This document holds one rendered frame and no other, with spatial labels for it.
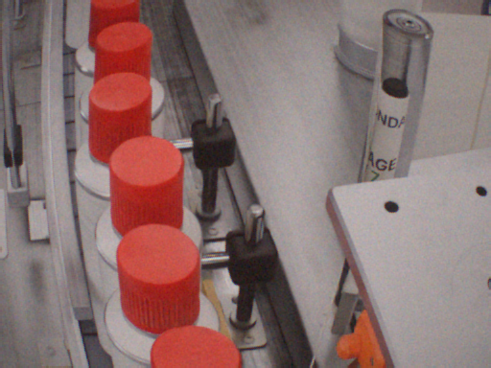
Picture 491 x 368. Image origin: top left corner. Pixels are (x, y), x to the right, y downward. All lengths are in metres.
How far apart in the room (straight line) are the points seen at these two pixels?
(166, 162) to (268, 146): 0.33
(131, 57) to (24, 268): 0.28
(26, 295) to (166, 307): 0.33
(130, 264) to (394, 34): 0.26
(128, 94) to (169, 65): 0.46
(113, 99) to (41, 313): 0.27
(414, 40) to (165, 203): 0.22
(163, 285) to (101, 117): 0.11
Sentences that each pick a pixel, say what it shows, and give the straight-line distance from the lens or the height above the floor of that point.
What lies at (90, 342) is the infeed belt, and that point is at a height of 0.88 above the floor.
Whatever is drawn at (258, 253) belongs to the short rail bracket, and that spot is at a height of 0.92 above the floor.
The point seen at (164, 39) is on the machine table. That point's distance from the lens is 0.90.
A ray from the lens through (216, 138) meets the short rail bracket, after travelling 0.62.
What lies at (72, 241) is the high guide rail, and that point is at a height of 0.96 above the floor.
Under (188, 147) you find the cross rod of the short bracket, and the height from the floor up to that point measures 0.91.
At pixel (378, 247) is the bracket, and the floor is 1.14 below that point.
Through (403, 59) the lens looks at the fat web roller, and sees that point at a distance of 0.52.
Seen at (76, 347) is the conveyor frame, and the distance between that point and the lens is 0.54.
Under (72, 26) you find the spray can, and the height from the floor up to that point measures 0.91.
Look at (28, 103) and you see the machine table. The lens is 0.82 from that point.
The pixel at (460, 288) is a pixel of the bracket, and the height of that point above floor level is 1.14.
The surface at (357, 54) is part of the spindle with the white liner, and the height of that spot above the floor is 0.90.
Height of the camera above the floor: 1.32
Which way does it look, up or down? 43 degrees down
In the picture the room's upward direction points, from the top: 6 degrees clockwise
